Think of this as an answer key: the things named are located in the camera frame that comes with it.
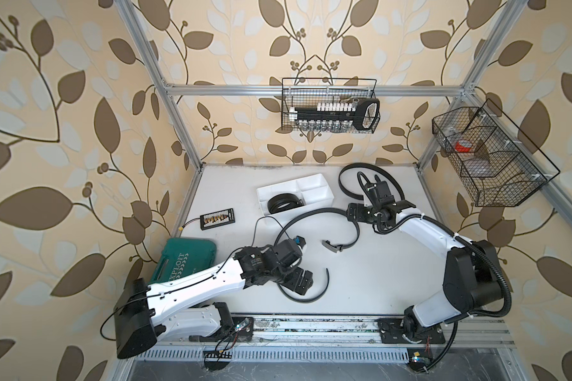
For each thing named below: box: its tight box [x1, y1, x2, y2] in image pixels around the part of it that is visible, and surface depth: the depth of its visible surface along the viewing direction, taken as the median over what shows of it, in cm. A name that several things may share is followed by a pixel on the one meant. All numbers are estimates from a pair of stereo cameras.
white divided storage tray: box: [256, 173, 335, 218], surface depth 107 cm
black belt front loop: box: [267, 192, 305, 215], surface depth 98 cm
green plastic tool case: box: [150, 237, 217, 285], surface depth 88 cm
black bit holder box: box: [200, 207, 236, 231], surface depth 101 cm
